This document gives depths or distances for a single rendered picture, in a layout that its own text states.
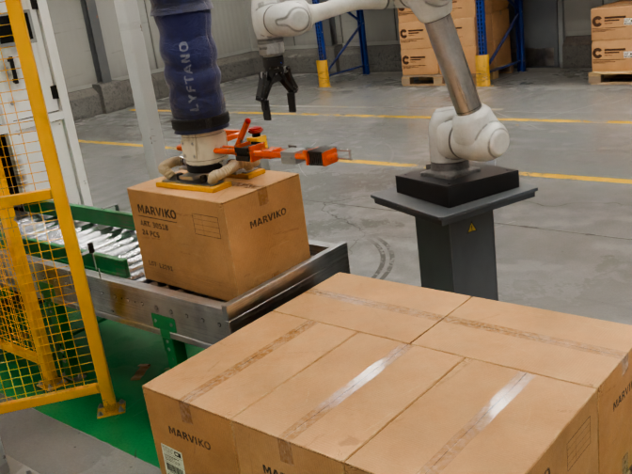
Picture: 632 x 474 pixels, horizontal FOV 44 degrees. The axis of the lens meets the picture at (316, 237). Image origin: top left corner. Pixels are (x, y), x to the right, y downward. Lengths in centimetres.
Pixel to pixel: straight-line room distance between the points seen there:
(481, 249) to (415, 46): 793
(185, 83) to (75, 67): 978
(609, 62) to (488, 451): 818
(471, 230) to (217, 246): 105
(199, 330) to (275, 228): 48
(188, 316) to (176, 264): 27
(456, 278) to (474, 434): 133
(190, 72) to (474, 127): 108
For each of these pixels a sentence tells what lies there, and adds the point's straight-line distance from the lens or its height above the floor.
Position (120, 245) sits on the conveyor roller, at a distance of 399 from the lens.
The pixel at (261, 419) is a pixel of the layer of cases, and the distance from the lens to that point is 223.
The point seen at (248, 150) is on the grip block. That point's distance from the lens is 294.
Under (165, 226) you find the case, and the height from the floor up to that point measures 81.
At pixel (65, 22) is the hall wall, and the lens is 1274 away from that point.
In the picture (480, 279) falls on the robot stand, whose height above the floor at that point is 37.
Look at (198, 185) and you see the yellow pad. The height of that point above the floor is 97.
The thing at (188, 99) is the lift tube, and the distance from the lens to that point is 304.
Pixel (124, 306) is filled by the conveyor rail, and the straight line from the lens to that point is 334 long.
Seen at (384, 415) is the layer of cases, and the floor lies 54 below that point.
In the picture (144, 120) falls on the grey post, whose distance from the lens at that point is 610.
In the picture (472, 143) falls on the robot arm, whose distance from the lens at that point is 304.
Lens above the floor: 169
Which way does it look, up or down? 19 degrees down
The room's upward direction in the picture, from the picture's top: 8 degrees counter-clockwise
